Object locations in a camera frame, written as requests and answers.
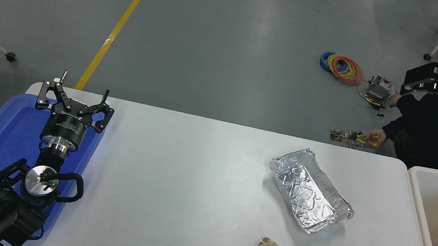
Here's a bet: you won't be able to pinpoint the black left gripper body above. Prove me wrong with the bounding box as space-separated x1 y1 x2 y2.
39 106 95 154

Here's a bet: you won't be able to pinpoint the person's right hand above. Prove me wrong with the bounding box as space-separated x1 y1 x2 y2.
389 92 405 110

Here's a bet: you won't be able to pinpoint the person's left hand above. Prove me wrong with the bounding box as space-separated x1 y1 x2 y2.
364 127 390 152

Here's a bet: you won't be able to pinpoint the silver foil tray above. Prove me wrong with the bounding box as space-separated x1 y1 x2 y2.
258 142 364 241

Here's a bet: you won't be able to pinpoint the small grey wired device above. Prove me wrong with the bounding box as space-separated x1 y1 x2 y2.
357 73 399 112

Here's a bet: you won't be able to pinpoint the red wire coil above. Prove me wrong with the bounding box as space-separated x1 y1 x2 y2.
327 55 367 88

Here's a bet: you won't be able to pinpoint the yellow wire coil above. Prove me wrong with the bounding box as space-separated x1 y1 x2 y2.
325 52 354 80

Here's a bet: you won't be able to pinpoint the yellow handled pliers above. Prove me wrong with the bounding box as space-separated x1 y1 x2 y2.
348 130 381 151

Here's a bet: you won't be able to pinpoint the blue wire coil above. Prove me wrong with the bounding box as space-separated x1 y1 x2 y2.
318 50 351 77

